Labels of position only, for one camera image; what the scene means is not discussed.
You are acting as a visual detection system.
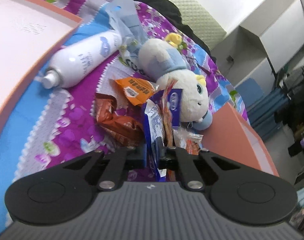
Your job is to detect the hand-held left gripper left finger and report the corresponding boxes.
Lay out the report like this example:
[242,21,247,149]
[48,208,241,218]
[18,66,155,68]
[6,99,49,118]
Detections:
[62,144,149,190]

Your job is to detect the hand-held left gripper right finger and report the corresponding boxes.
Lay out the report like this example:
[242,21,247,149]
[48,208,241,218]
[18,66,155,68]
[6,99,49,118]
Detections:
[152,137,242,190]

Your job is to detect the clear packet with orange snack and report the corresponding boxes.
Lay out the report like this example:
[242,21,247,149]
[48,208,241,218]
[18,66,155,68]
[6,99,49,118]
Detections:
[172,127,203,155]

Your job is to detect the blue white snack packet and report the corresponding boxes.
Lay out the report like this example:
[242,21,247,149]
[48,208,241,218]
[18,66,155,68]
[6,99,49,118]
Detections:
[142,89,183,183]

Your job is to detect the large orange white snack packet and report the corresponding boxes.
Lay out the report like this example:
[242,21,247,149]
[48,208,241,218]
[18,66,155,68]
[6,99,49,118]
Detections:
[162,77,178,148]

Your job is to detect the brown snack packet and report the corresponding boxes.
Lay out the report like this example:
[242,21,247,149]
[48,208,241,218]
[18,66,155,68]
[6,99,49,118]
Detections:
[94,92,145,147]

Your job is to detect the pink cardboard box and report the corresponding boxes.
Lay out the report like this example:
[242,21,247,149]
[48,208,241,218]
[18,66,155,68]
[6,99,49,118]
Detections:
[202,102,279,178]

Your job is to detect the white blue plush toy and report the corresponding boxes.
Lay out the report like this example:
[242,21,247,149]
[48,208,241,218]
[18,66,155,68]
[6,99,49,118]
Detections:
[138,32,213,130]

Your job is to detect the floral striped blanket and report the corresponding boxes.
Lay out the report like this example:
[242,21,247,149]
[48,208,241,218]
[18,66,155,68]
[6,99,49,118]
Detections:
[0,0,250,220]

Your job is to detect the white bag with black print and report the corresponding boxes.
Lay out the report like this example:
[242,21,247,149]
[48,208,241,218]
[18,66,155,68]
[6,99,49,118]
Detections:
[119,55,146,77]

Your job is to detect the blue chair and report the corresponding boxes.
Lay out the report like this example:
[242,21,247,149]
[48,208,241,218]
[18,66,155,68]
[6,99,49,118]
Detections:
[235,77,267,125]

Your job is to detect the white spray bottle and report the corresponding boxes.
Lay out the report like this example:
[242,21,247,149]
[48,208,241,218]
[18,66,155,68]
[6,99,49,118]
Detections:
[41,30,122,89]

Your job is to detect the blue curtain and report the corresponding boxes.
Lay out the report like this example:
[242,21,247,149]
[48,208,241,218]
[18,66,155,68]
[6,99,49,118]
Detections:
[252,85,297,140]

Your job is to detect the light blue plastic bag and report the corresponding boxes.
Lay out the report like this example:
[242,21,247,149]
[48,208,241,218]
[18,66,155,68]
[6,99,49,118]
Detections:
[104,0,147,55]

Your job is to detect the black hanging coat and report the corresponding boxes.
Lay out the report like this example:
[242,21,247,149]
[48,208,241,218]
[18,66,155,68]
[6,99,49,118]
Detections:
[287,87,304,158]

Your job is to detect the cream quilted headboard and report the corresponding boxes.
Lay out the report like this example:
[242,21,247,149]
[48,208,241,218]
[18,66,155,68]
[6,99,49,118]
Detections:
[144,0,227,53]

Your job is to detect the large black garment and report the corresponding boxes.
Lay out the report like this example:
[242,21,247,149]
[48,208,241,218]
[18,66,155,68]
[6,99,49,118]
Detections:
[127,0,217,60]

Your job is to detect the grey striped hanging garment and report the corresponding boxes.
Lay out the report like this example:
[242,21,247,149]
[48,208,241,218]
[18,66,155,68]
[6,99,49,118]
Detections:
[279,65,304,90]

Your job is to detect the pink box lid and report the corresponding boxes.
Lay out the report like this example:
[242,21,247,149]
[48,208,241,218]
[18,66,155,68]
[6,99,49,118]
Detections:
[0,0,84,153]

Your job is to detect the grey wardrobe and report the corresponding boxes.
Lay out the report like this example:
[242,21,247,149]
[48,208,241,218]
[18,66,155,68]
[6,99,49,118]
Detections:
[209,0,304,90]

